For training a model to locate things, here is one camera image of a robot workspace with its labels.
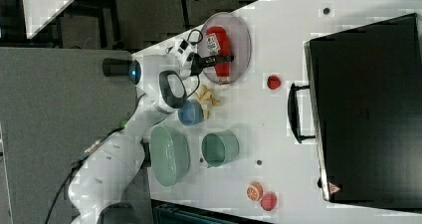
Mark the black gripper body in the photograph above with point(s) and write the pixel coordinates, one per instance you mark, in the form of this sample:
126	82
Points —
199	64

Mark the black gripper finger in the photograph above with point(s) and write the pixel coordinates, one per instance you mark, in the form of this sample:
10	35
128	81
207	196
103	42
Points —
224	59

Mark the red plush ketchup bottle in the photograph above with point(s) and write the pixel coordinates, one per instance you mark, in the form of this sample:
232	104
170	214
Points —
217	43

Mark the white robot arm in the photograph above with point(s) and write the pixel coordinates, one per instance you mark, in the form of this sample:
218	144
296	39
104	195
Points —
108	166

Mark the plush french fries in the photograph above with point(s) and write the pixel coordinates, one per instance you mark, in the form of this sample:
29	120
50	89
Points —
206	100

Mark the blue cup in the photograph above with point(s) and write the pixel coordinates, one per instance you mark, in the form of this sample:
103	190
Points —
191	113

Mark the red plush strawberry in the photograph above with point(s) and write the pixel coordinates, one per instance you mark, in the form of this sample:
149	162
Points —
273	82

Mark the black cylinder upper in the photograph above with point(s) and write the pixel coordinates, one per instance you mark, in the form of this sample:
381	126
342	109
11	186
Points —
115	67

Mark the black cylinder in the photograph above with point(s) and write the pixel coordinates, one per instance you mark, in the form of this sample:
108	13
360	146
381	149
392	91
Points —
147	161
115	67

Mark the green mug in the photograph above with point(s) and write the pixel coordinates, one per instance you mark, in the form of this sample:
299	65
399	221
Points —
220	148

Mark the green colander bowl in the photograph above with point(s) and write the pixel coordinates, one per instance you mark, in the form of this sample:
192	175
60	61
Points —
169	155

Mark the green marker object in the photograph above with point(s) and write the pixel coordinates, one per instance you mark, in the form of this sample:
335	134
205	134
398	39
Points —
123	122

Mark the black cylinder lower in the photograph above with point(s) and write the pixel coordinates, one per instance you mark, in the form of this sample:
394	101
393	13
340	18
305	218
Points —
147	161

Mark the orange slice toy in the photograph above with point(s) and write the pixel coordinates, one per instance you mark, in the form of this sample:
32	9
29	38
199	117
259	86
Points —
255	191

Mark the black toaster oven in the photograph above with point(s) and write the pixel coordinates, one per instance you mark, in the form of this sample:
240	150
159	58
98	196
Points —
365	87

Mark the red plush fruit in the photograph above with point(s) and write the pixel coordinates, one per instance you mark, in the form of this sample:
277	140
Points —
269	201

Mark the dark teal crate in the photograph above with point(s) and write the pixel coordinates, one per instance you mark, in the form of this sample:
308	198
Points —
168	213

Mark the white side table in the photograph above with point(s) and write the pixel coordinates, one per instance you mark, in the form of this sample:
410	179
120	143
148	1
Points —
39	13

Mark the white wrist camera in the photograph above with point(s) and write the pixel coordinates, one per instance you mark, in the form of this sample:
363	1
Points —
183	51

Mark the black oven handle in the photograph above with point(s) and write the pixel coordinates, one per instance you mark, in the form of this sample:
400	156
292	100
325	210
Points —
294	113

